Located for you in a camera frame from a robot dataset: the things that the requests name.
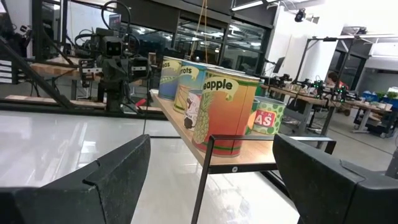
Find black ceiling spotlight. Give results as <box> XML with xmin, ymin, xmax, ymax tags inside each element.
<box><xmin>294</xmin><ymin>8</ymin><xmax>307</xmax><ymax>23</ymax></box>

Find white Saucy beans can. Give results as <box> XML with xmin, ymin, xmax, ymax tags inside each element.
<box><xmin>183</xmin><ymin>88</ymin><xmax>203</xmax><ymax>131</ymax></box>

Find teal yellow Carrots can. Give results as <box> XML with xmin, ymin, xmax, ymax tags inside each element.
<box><xmin>173</xmin><ymin>60</ymin><xmax>208</xmax><ymax>114</ymax></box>

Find person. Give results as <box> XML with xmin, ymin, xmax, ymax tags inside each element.
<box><xmin>325</xmin><ymin>70</ymin><xmax>349</xmax><ymax>91</ymax></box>

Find blue storage bins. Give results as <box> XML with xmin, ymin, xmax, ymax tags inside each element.
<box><xmin>362</xmin><ymin>90</ymin><xmax>382</xmax><ymax>102</ymax></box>

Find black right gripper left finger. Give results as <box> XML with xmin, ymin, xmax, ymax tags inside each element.
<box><xmin>0</xmin><ymin>133</ymin><xmax>152</xmax><ymax>224</ymax></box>

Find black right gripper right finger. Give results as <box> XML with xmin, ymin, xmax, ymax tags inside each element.
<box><xmin>272</xmin><ymin>133</ymin><xmax>398</xmax><ymax>224</ymax></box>

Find black box with white labels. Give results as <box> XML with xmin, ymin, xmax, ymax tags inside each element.
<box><xmin>0</xmin><ymin>57</ymin><xmax>14</xmax><ymax>85</ymax></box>

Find wooden shelf with black frame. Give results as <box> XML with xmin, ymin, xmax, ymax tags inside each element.
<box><xmin>149</xmin><ymin>88</ymin><xmax>337</xmax><ymax>224</ymax></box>

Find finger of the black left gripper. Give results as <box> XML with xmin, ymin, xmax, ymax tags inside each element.
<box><xmin>114</xmin><ymin>58</ymin><xmax>127</xmax><ymax>93</ymax></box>
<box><xmin>104</xmin><ymin>58</ymin><xmax>116</xmax><ymax>93</ymax></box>

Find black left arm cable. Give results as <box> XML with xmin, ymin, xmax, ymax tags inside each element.
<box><xmin>73</xmin><ymin>0</ymin><xmax>141</xmax><ymax>63</ymax></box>

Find black monitor on arm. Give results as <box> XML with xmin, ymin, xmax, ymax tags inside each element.
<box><xmin>272</xmin><ymin>56</ymin><xmax>286</xmax><ymax>74</ymax></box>

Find dotted Green Peas can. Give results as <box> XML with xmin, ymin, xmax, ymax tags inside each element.
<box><xmin>252</xmin><ymin>95</ymin><xmax>287</xmax><ymax>135</ymax></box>

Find blue Peas can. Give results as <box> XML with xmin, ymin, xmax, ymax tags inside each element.
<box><xmin>157</xmin><ymin>55</ymin><xmax>185</xmax><ymax>101</ymax></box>

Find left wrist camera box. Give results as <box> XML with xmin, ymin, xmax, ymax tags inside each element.
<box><xmin>99</xmin><ymin>35</ymin><xmax>124</xmax><ymax>58</ymax></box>

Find orange Pineapple can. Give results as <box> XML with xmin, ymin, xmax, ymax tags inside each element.
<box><xmin>192</xmin><ymin>67</ymin><xmax>261</xmax><ymax>158</ymax></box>

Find long wooden workbench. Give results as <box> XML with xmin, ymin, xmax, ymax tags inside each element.
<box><xmin>267</xmin><ymin>83</ymin><xmax>392</xmax><ymax>138</ymax></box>

